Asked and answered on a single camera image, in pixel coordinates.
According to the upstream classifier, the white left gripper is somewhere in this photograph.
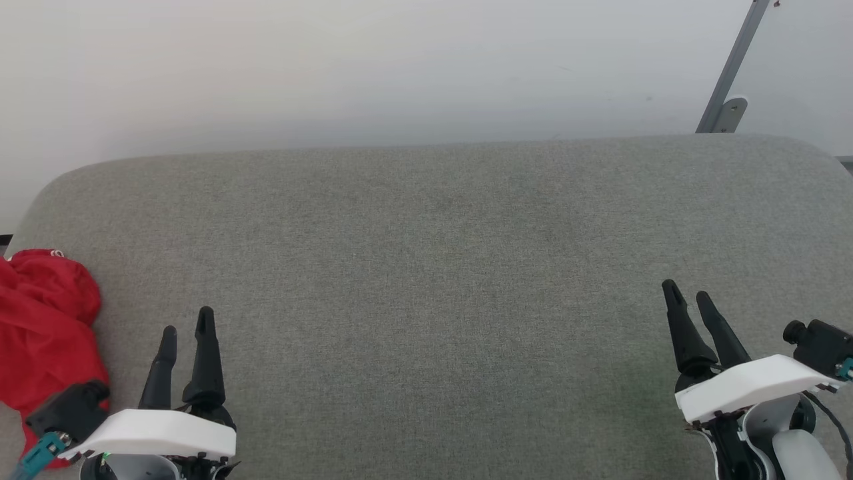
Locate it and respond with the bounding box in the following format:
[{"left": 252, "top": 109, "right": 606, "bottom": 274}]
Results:
[{"left": 59, "top": 307, "right": 238, "bottom": 480}]

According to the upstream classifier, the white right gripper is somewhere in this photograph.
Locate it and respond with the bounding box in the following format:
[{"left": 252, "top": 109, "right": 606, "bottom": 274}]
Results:
[{"left": 662, "top": 280, "right": 842, "bottom": 480}]

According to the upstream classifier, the grey metal bracket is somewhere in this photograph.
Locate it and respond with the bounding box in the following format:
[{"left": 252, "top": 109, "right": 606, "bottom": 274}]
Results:
[{"left": 716, "top": 97, "right": 748, "bottom": 134}]

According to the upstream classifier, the teal left camera connector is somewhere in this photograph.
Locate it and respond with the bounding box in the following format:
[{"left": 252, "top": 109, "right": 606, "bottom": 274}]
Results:
[{"left": 10, "top": 432, "right": 67, "bottom": 480}]

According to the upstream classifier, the grey metal bar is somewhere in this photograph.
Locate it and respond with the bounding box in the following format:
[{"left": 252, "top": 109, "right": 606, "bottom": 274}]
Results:
[{"left": 695, "top": 0, "right": 772, "bottom": 134}]

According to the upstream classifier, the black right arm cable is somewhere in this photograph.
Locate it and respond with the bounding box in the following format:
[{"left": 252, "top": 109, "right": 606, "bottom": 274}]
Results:
[{"left": 803, "top": 392, "right": 853, "bottom": 467}]

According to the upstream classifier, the red white jersey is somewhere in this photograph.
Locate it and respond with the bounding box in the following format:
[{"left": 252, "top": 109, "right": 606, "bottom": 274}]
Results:
[{"left": 0, "top": 249, "right": 111, "bottom": 467}]

